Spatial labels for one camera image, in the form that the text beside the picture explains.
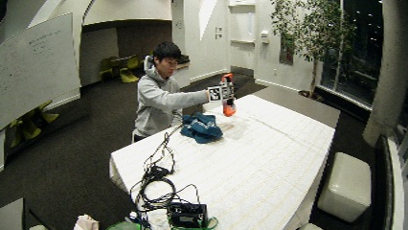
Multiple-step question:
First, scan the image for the white marker cube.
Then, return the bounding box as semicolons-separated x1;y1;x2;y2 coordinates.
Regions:
205;83;235;103

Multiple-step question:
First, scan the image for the blue cloth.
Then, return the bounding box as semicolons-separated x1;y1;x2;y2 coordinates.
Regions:
179;111;224;145

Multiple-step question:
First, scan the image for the the person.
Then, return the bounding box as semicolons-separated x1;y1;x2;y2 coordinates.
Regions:
131;40;235;144

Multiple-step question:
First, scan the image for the yellow-green chair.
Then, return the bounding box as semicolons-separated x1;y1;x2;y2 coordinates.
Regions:
116;55;140;84
9;101;59;149
98;57;120;81

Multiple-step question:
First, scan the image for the indoor tree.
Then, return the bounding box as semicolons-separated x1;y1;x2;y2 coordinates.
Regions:
268;0;357;97

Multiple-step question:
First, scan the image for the black electronic box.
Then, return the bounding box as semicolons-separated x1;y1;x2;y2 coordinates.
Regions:
167;202;208;229

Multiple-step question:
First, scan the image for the white cube ottoman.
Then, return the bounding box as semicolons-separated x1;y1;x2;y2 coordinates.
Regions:
316;151;372;223

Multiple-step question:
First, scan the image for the green round container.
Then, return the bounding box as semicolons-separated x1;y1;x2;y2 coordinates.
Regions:
104;221;142;230

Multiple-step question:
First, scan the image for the white whiteboard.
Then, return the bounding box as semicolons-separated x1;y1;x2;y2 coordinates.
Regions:
0;12;82;130

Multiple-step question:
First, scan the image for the white crumpled tissue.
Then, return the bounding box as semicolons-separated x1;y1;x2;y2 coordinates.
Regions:
73;214;100;230

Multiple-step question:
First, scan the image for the dark wall picture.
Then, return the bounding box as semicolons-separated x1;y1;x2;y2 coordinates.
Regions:
277;34;296;66

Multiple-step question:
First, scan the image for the black cable bundle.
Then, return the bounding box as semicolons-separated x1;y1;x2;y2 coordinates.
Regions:
127;125;201;221

